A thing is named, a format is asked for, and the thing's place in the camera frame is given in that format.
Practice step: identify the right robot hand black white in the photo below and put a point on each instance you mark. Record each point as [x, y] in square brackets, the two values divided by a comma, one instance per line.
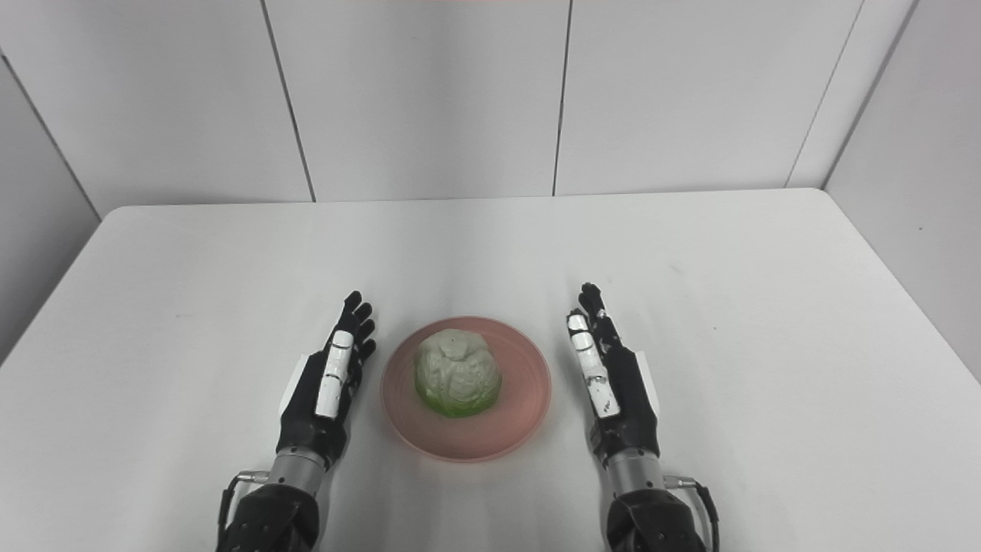
[632, 414]

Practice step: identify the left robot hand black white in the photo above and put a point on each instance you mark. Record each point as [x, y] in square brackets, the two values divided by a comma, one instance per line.
[303, 425]

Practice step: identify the pink round plate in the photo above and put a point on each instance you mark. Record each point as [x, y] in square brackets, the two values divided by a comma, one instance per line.
[521, 399]

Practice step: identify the green white toy cabbage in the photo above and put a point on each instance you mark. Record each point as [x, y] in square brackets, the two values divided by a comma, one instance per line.
[460, 376]

